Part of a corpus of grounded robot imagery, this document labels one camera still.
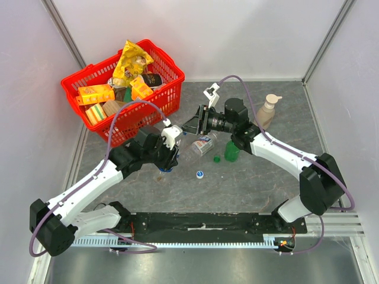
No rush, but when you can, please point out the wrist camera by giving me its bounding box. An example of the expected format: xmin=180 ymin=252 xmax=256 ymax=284
xmin=203 ymin=83 xmax=220 ymax=108
xmin=161 ymin=118 xmax=182 ymax=150

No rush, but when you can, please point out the white blue bottle cap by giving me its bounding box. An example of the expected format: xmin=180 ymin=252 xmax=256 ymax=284
xmin=196 ymin=170 xmax=204 ymax=179

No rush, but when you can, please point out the aluminium frame rail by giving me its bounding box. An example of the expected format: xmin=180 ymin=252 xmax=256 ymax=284
xmin=304 ymin=212 xmax=364 ymax=237

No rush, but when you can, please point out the orange snack box right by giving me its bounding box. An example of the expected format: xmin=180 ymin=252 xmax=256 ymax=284
xmin=130 ymin=77 xmax=153 ymax=101

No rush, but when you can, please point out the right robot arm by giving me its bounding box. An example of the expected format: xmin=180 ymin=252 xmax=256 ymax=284
xmin=182 ymin=98 xmax=345 ymax=233

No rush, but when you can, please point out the green plastic bottle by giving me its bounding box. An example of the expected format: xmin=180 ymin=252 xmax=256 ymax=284
xmin=224 ymin=140 xmax=240 ymax=162

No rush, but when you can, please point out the red plastic shopping basket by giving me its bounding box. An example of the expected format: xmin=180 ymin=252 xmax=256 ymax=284
xmin=61 ymin=39 xmax=185 ymax=147

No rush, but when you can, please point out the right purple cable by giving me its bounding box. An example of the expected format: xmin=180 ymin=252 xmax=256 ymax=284
xmin=218 ymin=75 xmax=356 ymax=256

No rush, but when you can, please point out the beige pump dispenser bottle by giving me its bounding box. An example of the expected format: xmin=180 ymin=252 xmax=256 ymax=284
xmin=254 ymin=94 xmax=282 ymax=130

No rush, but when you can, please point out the yellow snack bag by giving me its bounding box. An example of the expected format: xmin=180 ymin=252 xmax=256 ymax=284
xmin=111 ymin=40 xmax=154 ymax=88

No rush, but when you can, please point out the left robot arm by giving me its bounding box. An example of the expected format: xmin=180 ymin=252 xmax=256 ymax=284
xmin=29 ymin=125 xmax=182 ymax=257

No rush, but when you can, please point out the green bottle cap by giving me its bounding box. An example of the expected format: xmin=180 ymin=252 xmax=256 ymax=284
xmin=213 ymin=156 xmax=221 ymax=163

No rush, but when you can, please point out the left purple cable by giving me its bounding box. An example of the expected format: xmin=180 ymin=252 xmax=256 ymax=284
xmin=28 ymin=100 xmax=172 ymax=257

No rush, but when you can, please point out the striped sponge block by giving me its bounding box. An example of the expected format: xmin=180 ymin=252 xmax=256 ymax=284
xmin=85 ymin=103 xmax=107 ymax=125

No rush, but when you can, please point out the blue cap drink bottle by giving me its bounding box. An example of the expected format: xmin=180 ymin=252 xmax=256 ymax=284
xmin=156 ymin=128 xmax=186 ymax=172

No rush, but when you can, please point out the orange snack box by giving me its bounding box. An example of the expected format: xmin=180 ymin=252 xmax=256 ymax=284
xmin=130 ymin=77 xmax=153 ymax=101
xmin=76 ymin=84 xmax=115 ymax=105

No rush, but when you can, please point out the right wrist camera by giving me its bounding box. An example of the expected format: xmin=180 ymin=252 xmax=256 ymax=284
xmin=203 ymin=83 xmax=220 ymax=108

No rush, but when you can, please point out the orange snack box left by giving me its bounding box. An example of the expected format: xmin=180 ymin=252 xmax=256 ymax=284
xmin=76 ymin=84 xmax=115 ymax=105

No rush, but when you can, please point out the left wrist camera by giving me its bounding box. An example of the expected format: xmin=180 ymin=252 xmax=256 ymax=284
xmin=161 ymin=118 xmax=182 ymax=150

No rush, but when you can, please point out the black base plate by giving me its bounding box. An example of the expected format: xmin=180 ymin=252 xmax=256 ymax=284
xmin=127 ymin=212 xmax=307 ymax=244

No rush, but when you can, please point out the purple cable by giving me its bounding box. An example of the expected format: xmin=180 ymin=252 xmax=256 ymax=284
xmin=28 ymin=100 xmax=172 ymax=257
xmin=218 ymin=75 xmax=356 ymax=256

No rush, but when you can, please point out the brown wooden block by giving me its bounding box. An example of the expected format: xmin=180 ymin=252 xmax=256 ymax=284
xmin=102 ymin=100 xmax=127 ymax=117

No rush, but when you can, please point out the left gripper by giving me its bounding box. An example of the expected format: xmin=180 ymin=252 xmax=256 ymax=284
xmin=143 ymin=134 xmax=180 ymax=172

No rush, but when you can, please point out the white cable duct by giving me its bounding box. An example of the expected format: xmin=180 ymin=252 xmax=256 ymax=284
xmin=71 ymin=233 xmax=284 ymax=249

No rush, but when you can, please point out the dark round can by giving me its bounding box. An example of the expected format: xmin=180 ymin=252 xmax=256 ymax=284
xmin=139 ymin=73 xmax=163 ymax=89

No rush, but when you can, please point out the clear Pocari Sweat bottle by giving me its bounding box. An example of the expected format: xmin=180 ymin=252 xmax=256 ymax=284
xmin=178 ymin=133 xmax=219 ymax=164

